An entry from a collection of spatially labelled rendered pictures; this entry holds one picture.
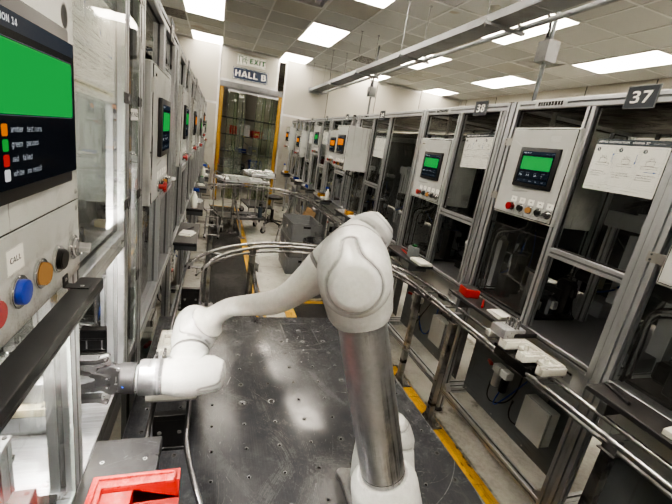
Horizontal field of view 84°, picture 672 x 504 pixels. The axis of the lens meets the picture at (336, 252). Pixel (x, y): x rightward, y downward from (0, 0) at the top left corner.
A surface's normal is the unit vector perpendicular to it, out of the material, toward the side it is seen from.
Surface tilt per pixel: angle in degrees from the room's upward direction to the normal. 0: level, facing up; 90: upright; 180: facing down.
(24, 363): 0
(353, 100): 90
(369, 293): 83
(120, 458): 0
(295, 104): 90
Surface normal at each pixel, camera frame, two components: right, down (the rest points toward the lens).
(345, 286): -0.04, 0.16
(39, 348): 0.15, -0.95
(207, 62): 0.29, 0.30
